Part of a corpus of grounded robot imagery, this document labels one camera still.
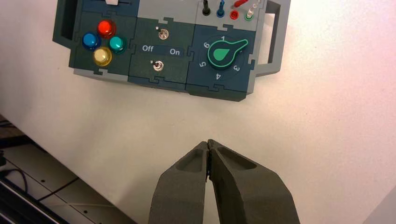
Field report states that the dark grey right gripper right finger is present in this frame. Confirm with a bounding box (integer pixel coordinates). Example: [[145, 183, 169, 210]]
[[207, 139, 301, 224]]

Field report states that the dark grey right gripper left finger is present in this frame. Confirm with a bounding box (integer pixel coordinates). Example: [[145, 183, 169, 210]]
[[148, 141, 210, 224]]

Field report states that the green rotary knob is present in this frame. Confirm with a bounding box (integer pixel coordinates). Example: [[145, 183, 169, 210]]
[[207, 39, 249, 70]]

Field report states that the grey modular task board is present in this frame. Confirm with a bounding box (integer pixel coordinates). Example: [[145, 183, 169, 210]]
[[52, 0, 292, 102]]

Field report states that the yellow dome push button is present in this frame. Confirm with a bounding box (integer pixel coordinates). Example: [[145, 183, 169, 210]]
[[93, 47, 113, 67]]

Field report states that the teal dome push button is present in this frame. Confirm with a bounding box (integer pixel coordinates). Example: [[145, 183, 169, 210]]
[[108, 35, 127, 54]]

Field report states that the blue dome push button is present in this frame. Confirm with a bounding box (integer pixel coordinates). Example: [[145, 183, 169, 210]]
[[82, 33, 101, 51]]

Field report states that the red dome push button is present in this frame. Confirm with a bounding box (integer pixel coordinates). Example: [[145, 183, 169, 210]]
[[97, 20, 117, 39]]

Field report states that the white banana plug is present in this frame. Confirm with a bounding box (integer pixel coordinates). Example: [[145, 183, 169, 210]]
[[244, 0, 263, 21]]

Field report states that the blue banana plug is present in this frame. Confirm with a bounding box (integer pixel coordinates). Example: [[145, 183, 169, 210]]
[[216, 0, 226, 18]]

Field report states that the black cable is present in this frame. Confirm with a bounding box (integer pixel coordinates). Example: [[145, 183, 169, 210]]
[[0, 168, 80, 203]]

